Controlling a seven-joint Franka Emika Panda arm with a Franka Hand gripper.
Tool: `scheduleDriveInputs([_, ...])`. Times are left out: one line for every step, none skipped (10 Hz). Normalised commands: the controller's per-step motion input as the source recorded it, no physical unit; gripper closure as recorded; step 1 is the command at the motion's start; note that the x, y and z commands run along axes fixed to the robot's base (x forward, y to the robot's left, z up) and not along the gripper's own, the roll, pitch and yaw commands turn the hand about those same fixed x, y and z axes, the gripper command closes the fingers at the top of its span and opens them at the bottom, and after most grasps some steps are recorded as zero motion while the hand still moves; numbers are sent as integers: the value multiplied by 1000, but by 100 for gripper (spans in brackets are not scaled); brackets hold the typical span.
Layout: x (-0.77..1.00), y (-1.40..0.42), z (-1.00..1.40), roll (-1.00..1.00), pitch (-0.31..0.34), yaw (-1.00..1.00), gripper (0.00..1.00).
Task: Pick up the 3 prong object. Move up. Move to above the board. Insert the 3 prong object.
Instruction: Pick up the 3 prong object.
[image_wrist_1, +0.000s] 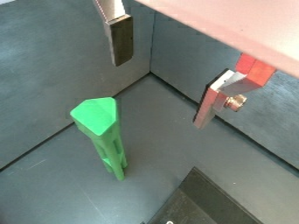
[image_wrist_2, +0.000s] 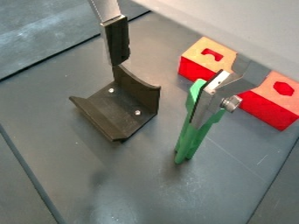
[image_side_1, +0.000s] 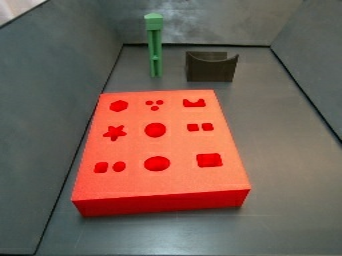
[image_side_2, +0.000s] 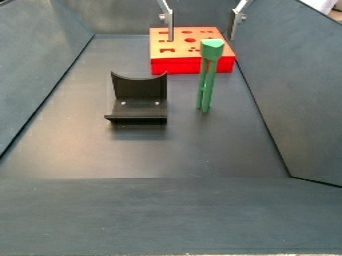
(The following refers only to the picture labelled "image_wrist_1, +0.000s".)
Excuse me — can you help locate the green three prong peg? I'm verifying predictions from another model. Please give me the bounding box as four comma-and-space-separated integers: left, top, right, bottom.
69, 97, 127, 180

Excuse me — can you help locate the black curved holder block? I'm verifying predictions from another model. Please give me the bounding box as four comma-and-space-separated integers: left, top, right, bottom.
140, 167, 264, 224

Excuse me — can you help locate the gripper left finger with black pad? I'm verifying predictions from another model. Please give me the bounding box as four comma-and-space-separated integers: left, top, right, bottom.
92, 0, 134, 67

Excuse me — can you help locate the gripper red and silver right finger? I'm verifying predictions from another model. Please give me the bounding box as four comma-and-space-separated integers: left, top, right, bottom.
194, 53, 276, 129

